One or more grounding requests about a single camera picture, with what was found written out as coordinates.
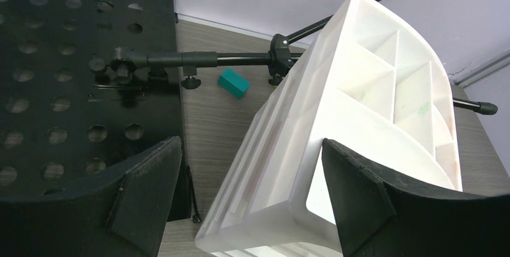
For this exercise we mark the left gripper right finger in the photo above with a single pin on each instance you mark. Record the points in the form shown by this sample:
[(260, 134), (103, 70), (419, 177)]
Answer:
[(382, 212)]

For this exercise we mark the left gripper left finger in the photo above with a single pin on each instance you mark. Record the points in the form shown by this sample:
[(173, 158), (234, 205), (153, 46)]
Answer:
[(120, 211)]

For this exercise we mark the white plastic drawer organizer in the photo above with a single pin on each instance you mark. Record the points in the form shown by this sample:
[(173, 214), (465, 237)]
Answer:
[(369, 81)]

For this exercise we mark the black music stand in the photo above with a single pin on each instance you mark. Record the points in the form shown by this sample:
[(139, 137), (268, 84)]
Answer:
[(86, 84)]

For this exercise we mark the teal block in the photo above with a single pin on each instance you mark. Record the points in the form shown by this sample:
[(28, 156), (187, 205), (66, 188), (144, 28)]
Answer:
[(233, 83)]

